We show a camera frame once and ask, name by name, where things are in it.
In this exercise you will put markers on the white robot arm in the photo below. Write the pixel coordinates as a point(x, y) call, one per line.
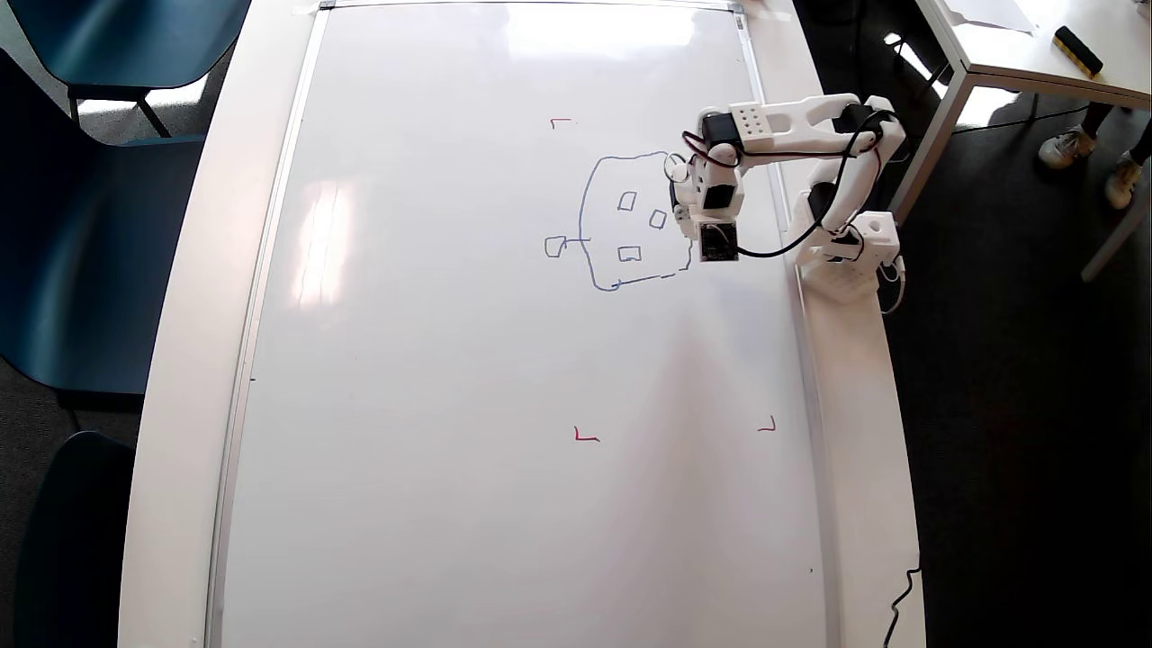
point(792, 121)

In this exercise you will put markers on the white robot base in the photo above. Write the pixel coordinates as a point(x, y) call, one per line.
point(846, 274)

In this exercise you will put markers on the large white whiteboard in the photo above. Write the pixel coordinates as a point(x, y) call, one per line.
point(450, 405)

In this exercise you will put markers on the white paper sheet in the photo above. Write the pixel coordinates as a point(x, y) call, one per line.
point(990, 13)

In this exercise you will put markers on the white sneaker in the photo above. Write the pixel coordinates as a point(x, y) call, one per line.
point(1064, 148)
point(1123, 180)

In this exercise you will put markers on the dark trousered leg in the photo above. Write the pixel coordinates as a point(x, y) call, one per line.
point(1095, 117)
point(1143, 142)

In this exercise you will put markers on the white side table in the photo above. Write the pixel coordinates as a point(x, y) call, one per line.
point(1080, 63)

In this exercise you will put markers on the black yellow board eraser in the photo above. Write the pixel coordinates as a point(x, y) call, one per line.
point(1077, 50)

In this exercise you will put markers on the dark blue chair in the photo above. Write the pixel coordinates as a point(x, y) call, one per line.
point(126, 40)
point(76, 540)
point(90, 252)

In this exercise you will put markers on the small wrist camera board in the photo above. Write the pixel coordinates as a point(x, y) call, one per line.
point(718, 242)

